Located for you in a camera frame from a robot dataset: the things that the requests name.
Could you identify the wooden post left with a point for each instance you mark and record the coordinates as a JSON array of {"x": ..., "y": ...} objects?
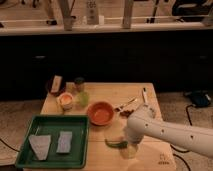
[{"x": 65, "y": 11}]

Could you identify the black device on floor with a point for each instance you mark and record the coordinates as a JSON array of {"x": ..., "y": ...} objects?
[{"x": 199, "y": 99}]

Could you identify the white sign stand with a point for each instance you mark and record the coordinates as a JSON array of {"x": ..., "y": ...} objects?
[{"x": 92, "y": 15}]

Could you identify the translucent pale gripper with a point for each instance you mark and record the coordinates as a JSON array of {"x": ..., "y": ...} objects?
[{"x": 129, "y": 151}]

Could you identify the green chili pepper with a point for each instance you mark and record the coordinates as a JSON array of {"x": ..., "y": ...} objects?
[{"x": 119, "y": 145}]

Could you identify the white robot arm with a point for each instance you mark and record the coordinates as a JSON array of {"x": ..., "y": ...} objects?
[{"x": 142, "y": 122}]

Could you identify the white cup orange inside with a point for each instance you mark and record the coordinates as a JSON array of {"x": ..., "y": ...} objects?
[{"x": 65, "y": 100}]

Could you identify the wooden post right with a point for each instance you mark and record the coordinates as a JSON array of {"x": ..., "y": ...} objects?
[{"x": 127, "y": 16}]

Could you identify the clear green plastic cup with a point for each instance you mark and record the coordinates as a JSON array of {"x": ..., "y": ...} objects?
[{"x": 83, "y": 99}]

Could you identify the orange bowl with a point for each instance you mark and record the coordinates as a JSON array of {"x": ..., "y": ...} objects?
[{"x": 100, "y": 113}]

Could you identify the grey rectangular sponge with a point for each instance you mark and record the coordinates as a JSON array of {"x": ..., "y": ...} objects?
[{"x": 64, "y": 142}]

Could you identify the wooden post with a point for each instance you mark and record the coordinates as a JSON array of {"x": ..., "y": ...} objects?
[
  {"x": 65, "y": 11},
  {"x": 127, "y": 16}
]

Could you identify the dark lid spice jar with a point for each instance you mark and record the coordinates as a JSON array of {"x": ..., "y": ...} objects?
[{"x": 79, "y": 84}]

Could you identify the green plastic tray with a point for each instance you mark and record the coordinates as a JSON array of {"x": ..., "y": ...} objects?
[{"x": 53, "y": 125}]

